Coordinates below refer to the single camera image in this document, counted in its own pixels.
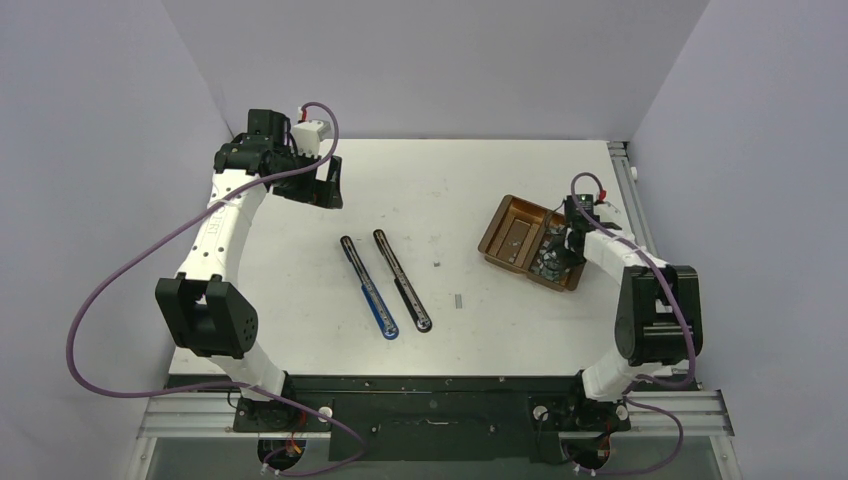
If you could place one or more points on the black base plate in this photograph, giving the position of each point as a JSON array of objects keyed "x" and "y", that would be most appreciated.
[{"x": 432, "y": 418}]

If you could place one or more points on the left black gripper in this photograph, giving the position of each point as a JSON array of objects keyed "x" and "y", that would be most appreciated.
[{"x": 323, "y": 192}]

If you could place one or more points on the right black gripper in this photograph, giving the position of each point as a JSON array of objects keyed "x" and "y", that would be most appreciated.
[{"x": 572, "y": 256}]

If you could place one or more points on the brown plastic tray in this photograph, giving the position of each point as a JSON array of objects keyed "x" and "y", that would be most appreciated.
[{"x": 514, "y": 235}]

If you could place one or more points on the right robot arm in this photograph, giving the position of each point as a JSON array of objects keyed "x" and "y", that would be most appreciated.
[{"x": 658, "y": 319}]

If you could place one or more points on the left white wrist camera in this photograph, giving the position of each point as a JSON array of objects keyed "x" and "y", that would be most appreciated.
[{"x": 308, "y": 136}]

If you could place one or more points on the aluminium side rail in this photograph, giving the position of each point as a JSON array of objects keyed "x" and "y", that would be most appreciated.
[{"x": 626, "y": 177}]

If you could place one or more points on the aluminium front rail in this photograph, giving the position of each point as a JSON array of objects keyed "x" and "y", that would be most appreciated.
[{"x": 702, "y": 413}]

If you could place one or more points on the black stapler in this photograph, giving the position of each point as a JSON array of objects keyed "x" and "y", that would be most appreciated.
[{"x": 421, "y": 319}]

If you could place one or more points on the blue stapler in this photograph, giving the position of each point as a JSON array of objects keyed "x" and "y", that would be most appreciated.
[{"x": 385, "y": 321}]

